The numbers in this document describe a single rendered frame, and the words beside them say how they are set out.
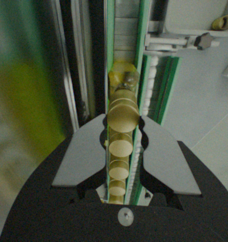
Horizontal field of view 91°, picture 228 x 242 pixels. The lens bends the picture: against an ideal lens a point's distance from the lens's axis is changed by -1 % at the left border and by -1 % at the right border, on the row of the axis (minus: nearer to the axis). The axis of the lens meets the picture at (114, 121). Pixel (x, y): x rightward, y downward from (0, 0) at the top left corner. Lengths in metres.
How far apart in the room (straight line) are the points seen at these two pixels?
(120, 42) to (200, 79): 0.39
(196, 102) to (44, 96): 0.62
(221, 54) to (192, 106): 0.23
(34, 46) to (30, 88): 0.06
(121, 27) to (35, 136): 0.34
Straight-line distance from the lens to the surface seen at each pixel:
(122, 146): 0.16
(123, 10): 0.41
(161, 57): 0.42
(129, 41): 0.40
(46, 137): 0.23
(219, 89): 0.70
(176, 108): 0.64
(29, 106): 0.19
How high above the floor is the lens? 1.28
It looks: 58 degrees down
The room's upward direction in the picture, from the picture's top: 173 degrees counter-clockwise
